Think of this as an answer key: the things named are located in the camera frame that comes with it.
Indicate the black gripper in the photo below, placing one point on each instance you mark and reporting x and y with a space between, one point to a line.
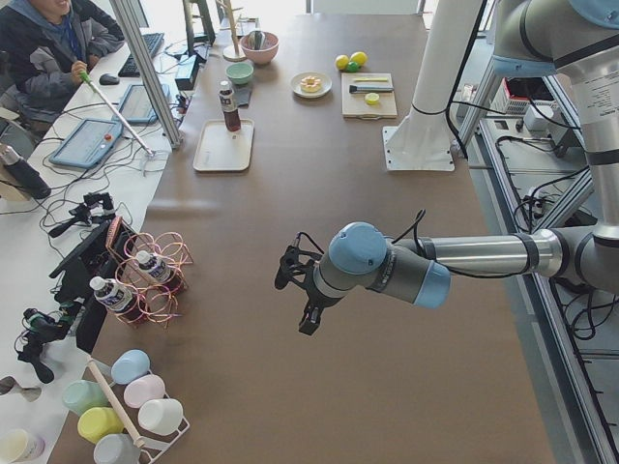
315 304

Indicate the twisted glazed donut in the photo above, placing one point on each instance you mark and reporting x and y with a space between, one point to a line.
310 83

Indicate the white round plate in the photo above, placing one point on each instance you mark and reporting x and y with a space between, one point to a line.
326 85

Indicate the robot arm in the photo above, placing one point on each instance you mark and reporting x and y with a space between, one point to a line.
533 38

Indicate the cream plastic tray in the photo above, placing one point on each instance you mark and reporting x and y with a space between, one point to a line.
220 149

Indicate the dark tea bottle on tray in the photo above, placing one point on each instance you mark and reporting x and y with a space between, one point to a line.
229 106

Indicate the bottle in rack upper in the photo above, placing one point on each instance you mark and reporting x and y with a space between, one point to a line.
156 268

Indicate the bottle in rack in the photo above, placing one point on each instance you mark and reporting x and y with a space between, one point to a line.
156 268
118 298

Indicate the bottle in rack lower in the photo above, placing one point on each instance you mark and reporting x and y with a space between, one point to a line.
118 298

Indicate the blue cup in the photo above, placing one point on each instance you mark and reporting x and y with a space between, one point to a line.
130 366

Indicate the white cup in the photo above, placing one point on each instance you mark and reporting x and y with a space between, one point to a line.
161 416

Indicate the pink cup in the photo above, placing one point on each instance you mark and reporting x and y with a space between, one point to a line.
143 389

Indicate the white cup rack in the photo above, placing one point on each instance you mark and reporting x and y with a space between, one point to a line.
153 445

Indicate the wooden cutting board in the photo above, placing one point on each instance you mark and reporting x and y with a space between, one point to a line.
354 106

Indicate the half lemon slice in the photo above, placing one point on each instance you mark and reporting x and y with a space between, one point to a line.
372 98

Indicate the dark grey cloth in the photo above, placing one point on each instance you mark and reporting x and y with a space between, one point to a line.
242 94

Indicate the yellow plastic knife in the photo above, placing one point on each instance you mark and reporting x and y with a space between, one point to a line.
371 79

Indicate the mint green bowl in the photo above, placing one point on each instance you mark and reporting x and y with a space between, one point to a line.
240 73

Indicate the green lime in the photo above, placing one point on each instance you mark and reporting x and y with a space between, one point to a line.
352 67

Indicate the yellow lemon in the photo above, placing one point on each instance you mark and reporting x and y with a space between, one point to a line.
341 62
359 57

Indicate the mint cup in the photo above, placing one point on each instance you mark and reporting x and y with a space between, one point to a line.
82 395

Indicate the yellow green cup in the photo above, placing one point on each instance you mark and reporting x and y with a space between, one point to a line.
98 422

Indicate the grey cup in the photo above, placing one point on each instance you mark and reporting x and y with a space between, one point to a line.
116 449

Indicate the blue teach pendant far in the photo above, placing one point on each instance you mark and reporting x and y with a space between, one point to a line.
135 106

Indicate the blue teach pendant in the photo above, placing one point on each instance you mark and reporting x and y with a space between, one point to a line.
135 106
88 144

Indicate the wooden mug tree stand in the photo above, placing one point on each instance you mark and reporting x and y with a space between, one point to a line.
232 52

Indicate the pink bowl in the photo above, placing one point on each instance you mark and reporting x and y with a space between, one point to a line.
260 47

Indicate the blue teach pendant near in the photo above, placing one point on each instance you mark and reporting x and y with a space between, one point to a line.
88 144

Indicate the black computer mouse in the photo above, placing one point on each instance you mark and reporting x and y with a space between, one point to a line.
108 79

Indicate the black water bottle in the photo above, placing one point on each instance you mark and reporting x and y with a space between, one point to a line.
28 180

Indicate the cream cup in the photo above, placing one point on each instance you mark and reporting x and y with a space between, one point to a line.
19 445

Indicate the person in grey jacket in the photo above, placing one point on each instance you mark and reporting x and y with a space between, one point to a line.
49 44

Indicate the copper wire bottle rack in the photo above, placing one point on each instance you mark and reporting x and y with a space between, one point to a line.
159 305

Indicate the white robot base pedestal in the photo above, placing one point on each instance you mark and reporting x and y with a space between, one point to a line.
422 140

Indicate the steel handled knife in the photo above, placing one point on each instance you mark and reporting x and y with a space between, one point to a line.
365 89

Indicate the aluminium frame post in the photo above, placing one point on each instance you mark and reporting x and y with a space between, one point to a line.
127 21

